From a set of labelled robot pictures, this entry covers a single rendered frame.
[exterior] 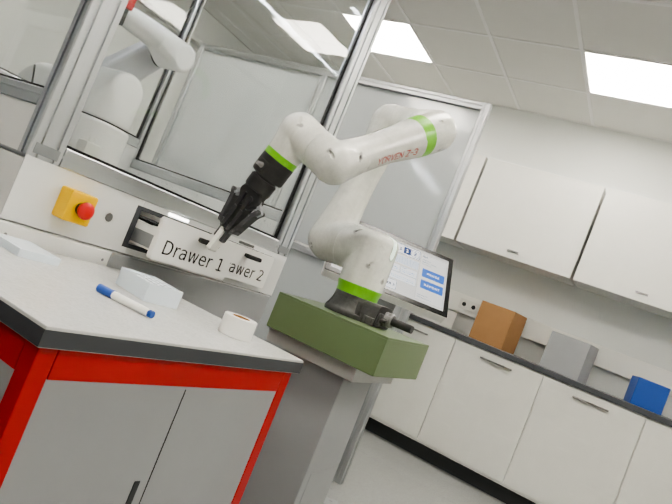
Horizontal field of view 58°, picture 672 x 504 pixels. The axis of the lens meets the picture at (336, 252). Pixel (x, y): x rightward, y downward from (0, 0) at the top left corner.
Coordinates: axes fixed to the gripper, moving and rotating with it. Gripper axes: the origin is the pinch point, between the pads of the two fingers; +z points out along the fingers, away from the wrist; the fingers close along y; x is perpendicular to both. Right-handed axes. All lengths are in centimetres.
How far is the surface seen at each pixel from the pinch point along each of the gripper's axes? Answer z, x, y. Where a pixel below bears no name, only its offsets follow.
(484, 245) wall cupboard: -47, 326, -63
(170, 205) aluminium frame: 2.1, -4.8, -16.2
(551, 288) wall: -54, 364, -13
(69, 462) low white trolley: 19, -59, 52
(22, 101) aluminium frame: -3, -47, -28
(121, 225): 11.0, -17.1, -13.3
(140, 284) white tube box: 8.0, -32.8, 18.5
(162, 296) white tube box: 7.4, -29.6, 22.2
